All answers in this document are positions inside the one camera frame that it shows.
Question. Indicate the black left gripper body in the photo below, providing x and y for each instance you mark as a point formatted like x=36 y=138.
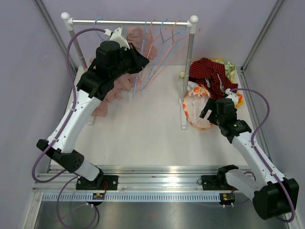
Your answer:
x=130 y=59

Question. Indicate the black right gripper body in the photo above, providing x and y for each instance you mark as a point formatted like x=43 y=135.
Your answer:
x=213 y=117

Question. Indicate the orange floral skirt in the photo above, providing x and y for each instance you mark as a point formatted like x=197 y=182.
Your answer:
x=194 y=102

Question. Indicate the pink pleated skirt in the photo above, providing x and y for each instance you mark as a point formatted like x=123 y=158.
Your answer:
x=142 y=42

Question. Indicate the pink wire hanger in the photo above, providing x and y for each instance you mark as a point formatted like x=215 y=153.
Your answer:
x=174 y=47
x=152 y=52

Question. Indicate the red polka dot skirt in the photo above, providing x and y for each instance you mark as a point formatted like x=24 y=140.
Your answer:
x=216 y=88

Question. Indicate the lemon print skirt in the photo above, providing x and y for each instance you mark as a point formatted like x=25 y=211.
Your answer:
x=205 y=68

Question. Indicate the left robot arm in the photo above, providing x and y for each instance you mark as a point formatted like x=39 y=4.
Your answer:
x=111 y=62

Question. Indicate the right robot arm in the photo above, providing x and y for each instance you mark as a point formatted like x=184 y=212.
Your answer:
x=271 y=193

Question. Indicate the yellow plastic tray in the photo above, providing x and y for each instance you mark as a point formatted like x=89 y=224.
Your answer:
x=240 y=100

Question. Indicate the white and silver clothes rack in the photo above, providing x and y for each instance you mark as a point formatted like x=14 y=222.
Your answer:
x=70 y=22

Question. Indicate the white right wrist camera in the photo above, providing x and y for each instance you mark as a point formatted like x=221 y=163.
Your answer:
x=232 y=95

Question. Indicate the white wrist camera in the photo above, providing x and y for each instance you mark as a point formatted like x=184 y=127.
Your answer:
x=232 y=95
x=118 y=35

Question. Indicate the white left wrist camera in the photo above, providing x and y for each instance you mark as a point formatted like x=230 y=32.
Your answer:
x=118 y=35

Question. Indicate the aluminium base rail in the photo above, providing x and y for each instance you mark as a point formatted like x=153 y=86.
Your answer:
x=137 y=178

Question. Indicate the slotted cable duct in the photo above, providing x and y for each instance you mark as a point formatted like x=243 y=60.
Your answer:
x=132 y=197

